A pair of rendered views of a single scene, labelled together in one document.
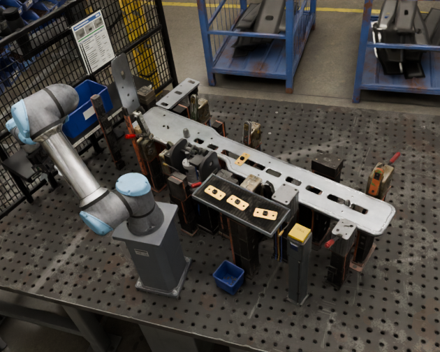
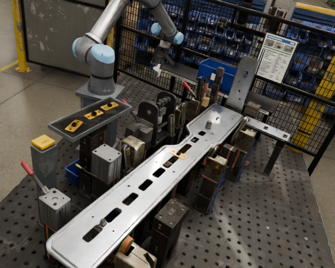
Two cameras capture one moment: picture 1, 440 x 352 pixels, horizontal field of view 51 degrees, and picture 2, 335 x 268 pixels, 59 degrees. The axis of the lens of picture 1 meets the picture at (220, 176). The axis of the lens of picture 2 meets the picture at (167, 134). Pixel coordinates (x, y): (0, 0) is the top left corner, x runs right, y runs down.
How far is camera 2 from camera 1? 1.77 m
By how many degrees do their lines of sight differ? 56
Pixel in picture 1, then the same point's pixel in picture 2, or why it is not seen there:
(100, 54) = (271, 69)
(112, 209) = (83, 45)
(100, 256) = (120, 120)
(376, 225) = (61, 244)
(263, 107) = (310, 226)
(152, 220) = (91, 82)
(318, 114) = not seen: outside the picture
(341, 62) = not seen: outside the picture
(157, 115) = (231, 115)
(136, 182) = (101, 50)
